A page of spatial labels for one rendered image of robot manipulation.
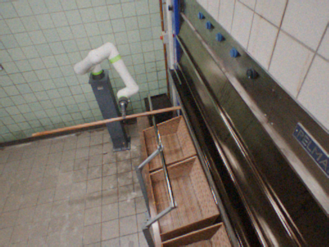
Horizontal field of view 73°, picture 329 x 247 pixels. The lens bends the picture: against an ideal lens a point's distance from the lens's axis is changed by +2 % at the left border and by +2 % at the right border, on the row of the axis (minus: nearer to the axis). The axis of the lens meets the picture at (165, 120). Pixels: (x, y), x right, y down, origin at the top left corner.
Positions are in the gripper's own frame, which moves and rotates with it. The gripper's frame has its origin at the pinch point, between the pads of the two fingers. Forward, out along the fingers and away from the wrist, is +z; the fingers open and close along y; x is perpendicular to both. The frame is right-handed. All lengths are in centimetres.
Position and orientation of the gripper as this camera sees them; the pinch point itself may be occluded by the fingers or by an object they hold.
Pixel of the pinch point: (124, 118)
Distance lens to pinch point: 202.4
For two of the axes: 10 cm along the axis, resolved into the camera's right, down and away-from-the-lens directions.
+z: 1.8, 6.8, -7.1
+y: 0.8, 7.1, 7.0
